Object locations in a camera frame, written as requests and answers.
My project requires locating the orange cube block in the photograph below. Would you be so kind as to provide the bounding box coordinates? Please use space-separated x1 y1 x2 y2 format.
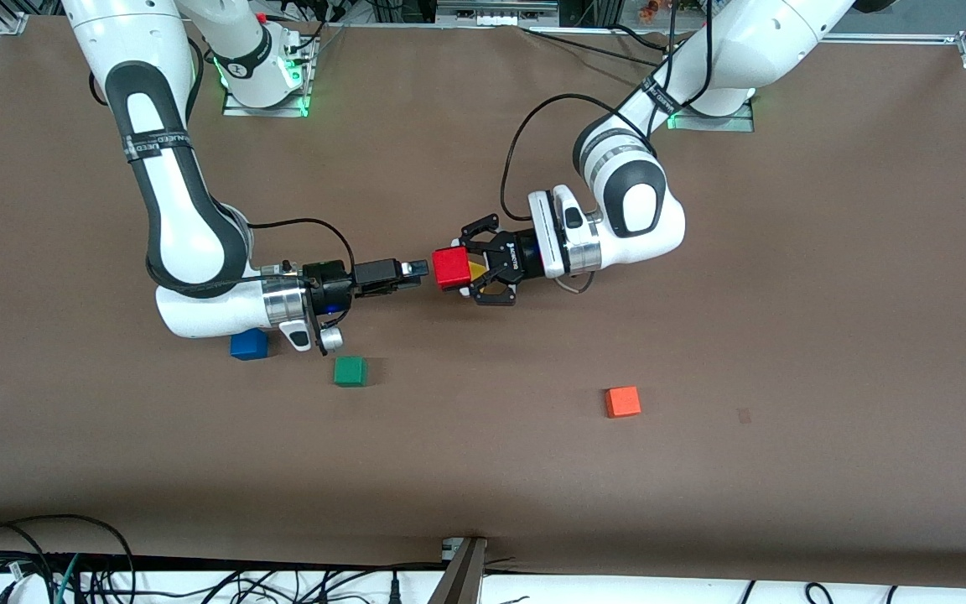
605 386 642 419

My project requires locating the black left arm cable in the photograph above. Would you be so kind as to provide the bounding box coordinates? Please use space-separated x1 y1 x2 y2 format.
503 0 714 221

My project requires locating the long black base cable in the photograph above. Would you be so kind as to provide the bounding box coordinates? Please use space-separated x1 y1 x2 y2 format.
523 26 668 68

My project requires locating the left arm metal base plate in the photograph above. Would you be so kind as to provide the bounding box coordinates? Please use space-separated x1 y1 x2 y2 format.
667 96 756 133

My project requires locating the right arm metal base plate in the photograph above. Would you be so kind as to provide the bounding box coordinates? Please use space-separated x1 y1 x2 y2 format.
222 35 316 118

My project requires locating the blue cube block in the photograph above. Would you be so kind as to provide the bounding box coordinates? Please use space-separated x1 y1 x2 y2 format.
230 329 269 362

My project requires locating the black looping cable bundle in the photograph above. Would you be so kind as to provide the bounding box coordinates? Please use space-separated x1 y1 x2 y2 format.
0 513 138 604

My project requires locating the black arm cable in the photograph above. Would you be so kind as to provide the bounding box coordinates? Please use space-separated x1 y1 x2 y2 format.
247 219 357 271
503 0 714 221

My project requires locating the aluminium profile post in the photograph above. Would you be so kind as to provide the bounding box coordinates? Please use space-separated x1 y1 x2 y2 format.
428 537 489 604

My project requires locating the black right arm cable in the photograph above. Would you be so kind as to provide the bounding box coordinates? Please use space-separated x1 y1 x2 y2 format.
247 219 357 271

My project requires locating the red cube block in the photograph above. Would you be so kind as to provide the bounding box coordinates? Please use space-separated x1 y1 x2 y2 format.
432 247 475 293

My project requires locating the grey power strip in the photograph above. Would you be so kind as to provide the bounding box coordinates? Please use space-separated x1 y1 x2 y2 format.
436 0 560 27

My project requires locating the teal cable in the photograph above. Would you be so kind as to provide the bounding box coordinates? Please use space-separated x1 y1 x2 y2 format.
54 554 82 604

